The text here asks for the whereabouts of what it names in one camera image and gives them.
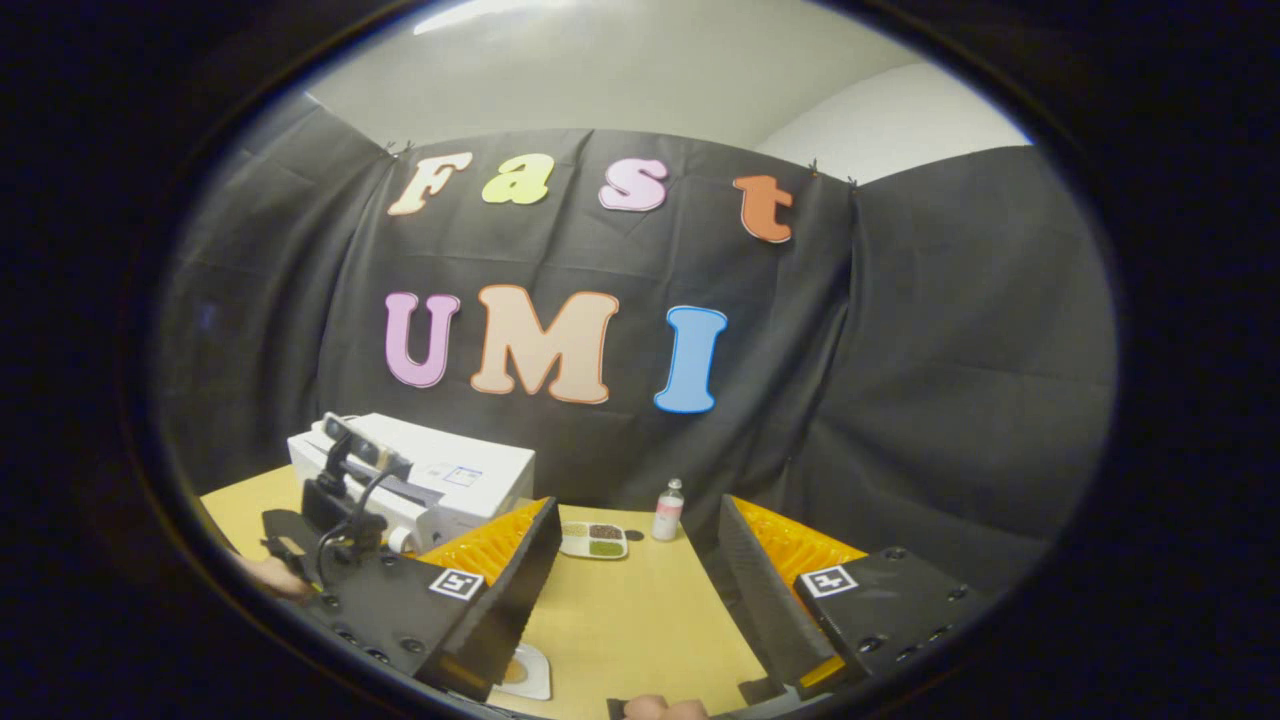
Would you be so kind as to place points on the brown donut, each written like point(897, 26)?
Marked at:
point(515, 672)

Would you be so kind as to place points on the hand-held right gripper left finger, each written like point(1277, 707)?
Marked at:
point(520, 590)

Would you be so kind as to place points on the small clear bottle pink label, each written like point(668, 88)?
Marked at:
point(668, 512)

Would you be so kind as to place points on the white microwave oven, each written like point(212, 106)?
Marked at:
point(470, 470)

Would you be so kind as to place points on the white square plate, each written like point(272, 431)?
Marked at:
point(535, 675)

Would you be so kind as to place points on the black backdrop cloth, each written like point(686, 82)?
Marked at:
point(900, 380)

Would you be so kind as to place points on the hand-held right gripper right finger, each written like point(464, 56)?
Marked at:
point(760, 590)

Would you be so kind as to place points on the white divided seasoning tray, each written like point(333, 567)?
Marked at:
point(594, 540)

